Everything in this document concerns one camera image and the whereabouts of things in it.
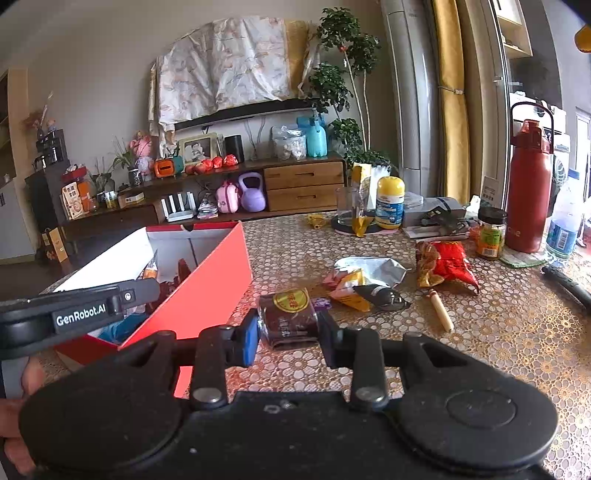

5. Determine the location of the small plant in white pot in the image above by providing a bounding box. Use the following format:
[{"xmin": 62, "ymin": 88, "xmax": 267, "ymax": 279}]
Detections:
[{"xmin": 345, "ymin": 148, "xmax": 394, "ymax": 179}]

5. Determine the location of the black side cabinet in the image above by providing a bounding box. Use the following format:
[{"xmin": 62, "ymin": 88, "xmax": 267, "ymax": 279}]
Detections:
[{"xmin": 24, "ymin": 128, "xmax": 71, "ymax": 259}]

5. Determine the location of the pink flower bouquet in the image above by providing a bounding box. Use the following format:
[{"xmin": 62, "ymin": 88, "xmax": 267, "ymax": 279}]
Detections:
[{"xmin": 129, "ymin": 131, "xmax": 156, "ymax": 182}]

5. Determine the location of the dark brown snack packet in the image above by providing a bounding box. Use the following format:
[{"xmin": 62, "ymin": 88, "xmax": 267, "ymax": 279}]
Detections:
[{"xmin": 257, "ymin": 287, "xmax": 325, "ymax": 352}]

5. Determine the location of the small green plant in jar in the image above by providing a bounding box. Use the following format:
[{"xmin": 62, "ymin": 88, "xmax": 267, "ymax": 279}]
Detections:
[{"xmin": 112, "ymin": 137, "xmax": 142, "ymax": 188}]

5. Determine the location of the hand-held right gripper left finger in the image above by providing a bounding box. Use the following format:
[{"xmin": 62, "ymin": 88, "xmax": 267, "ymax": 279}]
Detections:
[{"xmin": 115, "ymin": 307, "xmax": 260, "ymax": 411}]

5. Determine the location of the pink toy bag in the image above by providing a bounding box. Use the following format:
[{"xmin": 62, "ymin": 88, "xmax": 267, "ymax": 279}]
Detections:
[{"xmin": 215, "ymin": 180, "xmax": 241, "ymax": 214}]

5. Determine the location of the framed photo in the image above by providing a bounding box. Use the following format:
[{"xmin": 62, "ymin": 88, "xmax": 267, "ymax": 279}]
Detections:
[{"xmin": 177, "ymin": 132, "xmax": 218, "ymax": 166}]

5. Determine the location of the white washing machine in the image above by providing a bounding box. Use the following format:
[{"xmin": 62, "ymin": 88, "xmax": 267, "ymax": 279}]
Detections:
[{"xmin": 545, "ymin": 106, "xmax": 573, "ymax": 217}]

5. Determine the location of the grey box with items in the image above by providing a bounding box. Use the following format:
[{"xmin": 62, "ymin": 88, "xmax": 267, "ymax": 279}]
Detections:
[{"xmin": 401, "ymin": 196, "xmax": 470, "ymax": 239}]

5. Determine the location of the light blue plastic jug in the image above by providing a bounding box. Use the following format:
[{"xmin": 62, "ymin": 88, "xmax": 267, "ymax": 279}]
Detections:
[{"xmin": 296, "ymin": 115, "xmax": 329, "ymax": 158}]

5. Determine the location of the wooden wall shelf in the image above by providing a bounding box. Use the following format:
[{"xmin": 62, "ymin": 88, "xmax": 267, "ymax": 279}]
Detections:
[{"xmin": 493, "ymin": 0, "xmax": 533, "ymax": 59}]

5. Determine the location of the red thermos flask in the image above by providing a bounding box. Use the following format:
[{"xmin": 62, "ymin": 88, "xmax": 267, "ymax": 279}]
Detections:
[{"xmin": 505, "ymin": 102, "xmax": 555, "ymax": 254}]

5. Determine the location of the black cylinder speaker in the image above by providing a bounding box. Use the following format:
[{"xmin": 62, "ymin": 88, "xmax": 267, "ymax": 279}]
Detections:
[{"xmin": 223, "ymin": 133, "xmax": 245, "ymax": 160}]

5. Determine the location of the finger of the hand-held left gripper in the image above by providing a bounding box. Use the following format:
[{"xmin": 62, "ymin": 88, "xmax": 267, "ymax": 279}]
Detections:
[{"xmin": 117, "ymin": 278, "xmax": 161, "ymax": 318}]

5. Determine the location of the yellow stand-up pouch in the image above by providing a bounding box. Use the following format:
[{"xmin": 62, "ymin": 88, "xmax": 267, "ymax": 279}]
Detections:
[{"xmin": 351, "ymin": 163, "xmax": 375, "ymax": 238}]

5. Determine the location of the red-lid snack jar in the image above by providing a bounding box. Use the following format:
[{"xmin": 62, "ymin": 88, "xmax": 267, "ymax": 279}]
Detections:
[{"xmin": 61, "ymin": 167, "xmax": 94, "ymax": 221}]

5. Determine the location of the dark wooden television cabinet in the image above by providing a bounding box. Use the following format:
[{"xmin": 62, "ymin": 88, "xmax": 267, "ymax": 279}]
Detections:
[{"xmin": 60, "ymin": 154, "xmax": 348, "ymax": 257}]

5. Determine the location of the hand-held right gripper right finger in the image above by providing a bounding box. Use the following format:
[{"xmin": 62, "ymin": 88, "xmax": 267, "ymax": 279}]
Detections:
[{"xmin": 317, "ymin": 309, "xmax": 468, "ymax": 413}]

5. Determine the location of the yellow curtain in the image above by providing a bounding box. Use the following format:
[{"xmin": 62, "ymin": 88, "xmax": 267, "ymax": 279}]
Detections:
[{"xmin": 431, "ymin": 0, "xmax": 472, "ymax": 205}]

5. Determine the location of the clear plastic water bottle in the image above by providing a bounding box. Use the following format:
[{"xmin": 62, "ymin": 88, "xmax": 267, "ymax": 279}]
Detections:
[{"xmin": 546, "ymin": 168, "xmax": 585, "ymax": 262}]

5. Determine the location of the cloth-covered television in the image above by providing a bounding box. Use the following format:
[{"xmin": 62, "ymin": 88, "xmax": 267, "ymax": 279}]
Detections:
[{"xmin": 147, "ymin": 16, "xmax": 310, "ymax": 136}]

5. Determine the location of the black snack packet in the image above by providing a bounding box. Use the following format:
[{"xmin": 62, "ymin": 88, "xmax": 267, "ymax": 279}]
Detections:
[{"xmin": 353, "ymin": 283, "xmax": 412, "ymax": 311}]

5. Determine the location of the clear glass cup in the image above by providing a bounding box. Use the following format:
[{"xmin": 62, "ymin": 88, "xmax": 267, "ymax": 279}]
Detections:
[{"xmin": 335, "ymin": 185, "xmax": 363, "ymax": 227}]

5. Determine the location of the row of red ornaments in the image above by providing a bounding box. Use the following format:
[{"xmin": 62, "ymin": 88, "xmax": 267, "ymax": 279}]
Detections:
[{"xmin": 184, "ymin": 154, "xmax": 239, "ymax": 175}]

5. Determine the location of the black round coaster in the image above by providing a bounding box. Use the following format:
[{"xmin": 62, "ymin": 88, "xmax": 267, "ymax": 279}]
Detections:
[{"xmin": 329, "ymin": 214, "xmax": 399, "ymax": 236}]

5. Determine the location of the red and white cardboard box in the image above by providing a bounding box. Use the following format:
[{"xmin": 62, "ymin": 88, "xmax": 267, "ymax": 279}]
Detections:
[{"xmin": 39, "ymin": 221, "xmax": 254, "ymax": 398}]

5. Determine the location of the red and gold snack bag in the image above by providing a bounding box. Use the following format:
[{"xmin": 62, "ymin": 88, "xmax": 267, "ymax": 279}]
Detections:
[{"xmin": 414, "ymin": 240, "xmax": 479, "ymax": 296}]

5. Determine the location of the grey standing air conditioner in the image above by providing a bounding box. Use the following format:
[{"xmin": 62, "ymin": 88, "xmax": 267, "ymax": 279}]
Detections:
[{"xmin": 380, "ymin": 0, "xmax": 445, "ymax": 200}]

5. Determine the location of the orange retro radio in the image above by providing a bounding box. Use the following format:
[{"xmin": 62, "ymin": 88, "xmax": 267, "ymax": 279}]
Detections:
[{"xmin": 153, "ymin": 156, "xmax": 181, "ymax": 179}]

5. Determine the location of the person's left hand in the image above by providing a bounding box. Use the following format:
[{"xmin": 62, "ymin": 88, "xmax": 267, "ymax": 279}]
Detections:
[{"xmin": 0, "ymin": 357, "xmax": 48, "ymax": 477}]

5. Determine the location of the brown paper bag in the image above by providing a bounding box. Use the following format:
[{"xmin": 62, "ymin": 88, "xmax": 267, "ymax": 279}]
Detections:
[{"xmin": 41, "ymin": 227, "xmax": 68, "ymax": 265}]

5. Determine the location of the orange snack packet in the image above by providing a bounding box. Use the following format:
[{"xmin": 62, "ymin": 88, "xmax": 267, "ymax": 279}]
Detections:
[{"xmin": 142, "ymin": 250, "xmax": 161, "ymax": 281}]

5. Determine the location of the beige sausage stick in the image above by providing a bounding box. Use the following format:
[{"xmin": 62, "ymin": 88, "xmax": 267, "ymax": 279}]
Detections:
[{"xmin": 427, "ymin": 288, "xmax": 455, "ymax": 333}]

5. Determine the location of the white router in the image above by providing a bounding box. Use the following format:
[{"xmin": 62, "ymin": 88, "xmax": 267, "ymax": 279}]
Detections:
[{"xmin": 159, "ymin": 192, "xmax": 197, "ymax": 223}]

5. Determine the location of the light wooden drawer unit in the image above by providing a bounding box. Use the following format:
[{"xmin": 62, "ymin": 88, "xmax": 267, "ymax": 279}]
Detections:
[{"xmin": 263, "ymin": 159, "xmax": 346, "ymax": 212}]

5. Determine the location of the yellow-lid white bottle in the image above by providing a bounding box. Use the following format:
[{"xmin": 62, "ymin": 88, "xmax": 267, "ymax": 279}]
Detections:
[{"xmin": 374, "ymin": 175, "xmax": 406, "ymax": 230}]

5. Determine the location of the tall green potted tree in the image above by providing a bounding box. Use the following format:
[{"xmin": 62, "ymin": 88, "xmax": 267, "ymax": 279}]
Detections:
[{"xmin": 299, "ymin": 6, "xmax": 382, "ymax": 158}]

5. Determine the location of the clear plastic bag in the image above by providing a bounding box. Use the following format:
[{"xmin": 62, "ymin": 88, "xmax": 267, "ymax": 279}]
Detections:
[{"xmin": 271, "ymin": 125, "xmax": 308, "ymax": 162}]

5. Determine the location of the green-label glass jar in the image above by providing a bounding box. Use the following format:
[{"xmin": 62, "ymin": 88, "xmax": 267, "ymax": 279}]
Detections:
[{"xmin": 476, "ymin": 206, "xmax": 508, "ymax": 260}]

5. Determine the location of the silver foil snack bag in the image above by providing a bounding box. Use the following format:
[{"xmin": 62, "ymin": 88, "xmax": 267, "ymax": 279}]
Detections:
[{"xmin": 333, "ymin": 256, "xmax": 410, "ymax": 289}]

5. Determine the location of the black strap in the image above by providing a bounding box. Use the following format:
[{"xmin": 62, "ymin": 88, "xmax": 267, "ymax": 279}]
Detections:
[{"xmin": 419, "ymin": 209, "xmax": 468, "ymax": 232}]

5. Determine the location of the green woven coaster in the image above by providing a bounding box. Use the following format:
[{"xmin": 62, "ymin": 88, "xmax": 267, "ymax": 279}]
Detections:
[{"xmin": 498, "ymin": 244, "xmax": 551, "ymax": 269}]

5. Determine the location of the purple kettlebell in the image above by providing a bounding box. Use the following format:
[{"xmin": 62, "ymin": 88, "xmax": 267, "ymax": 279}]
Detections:
[{"xmin": 238, "ymin": 172, "xmax": 268, "ymax": 212}]

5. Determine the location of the yellow and pink snack packet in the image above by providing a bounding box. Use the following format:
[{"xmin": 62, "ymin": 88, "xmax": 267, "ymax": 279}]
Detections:
[{"xmin": 322, "ymin": 270, "xmax": 373, "ymax": 313}]

